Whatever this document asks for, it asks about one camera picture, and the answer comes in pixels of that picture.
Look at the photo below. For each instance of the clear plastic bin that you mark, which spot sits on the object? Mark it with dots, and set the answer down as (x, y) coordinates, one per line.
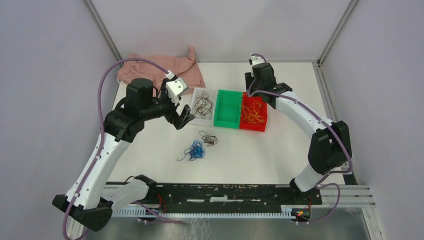
(203, 105)

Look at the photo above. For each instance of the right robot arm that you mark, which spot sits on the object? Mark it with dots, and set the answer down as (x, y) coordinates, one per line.
(330, 144)

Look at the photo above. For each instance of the red plastic bin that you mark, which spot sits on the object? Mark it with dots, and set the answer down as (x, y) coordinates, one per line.
(254, 113)

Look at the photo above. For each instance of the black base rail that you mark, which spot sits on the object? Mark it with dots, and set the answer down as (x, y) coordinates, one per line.
(208, 198)

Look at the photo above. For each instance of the pink cloth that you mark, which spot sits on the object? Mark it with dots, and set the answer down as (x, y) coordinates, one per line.
(185, 67)

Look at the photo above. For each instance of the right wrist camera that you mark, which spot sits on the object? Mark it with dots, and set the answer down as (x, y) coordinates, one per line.
(255, 60)

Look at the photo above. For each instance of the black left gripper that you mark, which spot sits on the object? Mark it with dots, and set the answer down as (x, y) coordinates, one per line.
(179, 121)

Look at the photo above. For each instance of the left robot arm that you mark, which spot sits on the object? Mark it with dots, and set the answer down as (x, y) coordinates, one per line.
(86, 202)

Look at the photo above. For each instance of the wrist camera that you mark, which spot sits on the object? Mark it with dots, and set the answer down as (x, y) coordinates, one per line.
(175, 89)
(255, 60)

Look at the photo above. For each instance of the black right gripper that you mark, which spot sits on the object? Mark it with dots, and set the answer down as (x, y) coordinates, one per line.
(249, 79)

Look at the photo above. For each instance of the green plastic bin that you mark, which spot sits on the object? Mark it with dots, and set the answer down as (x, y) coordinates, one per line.
(228, 108)

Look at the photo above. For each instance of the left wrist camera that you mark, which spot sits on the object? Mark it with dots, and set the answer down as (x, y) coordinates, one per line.
(175, 89)

